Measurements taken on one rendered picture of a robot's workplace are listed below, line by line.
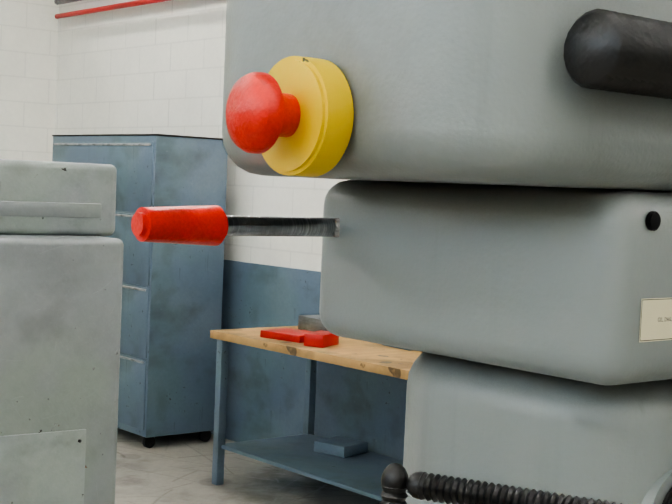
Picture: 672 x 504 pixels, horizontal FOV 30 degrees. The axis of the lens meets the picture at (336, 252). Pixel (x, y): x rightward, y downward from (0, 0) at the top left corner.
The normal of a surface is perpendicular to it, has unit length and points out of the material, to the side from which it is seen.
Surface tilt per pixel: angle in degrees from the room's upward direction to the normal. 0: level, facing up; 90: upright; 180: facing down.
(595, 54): 90
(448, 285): 90
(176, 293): 90
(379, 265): 90
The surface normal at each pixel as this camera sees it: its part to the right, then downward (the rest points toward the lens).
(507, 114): 0.00, 0.05
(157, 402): 0.64, 0.07
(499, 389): -0.70, -0.38
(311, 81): -0.77, 0.00
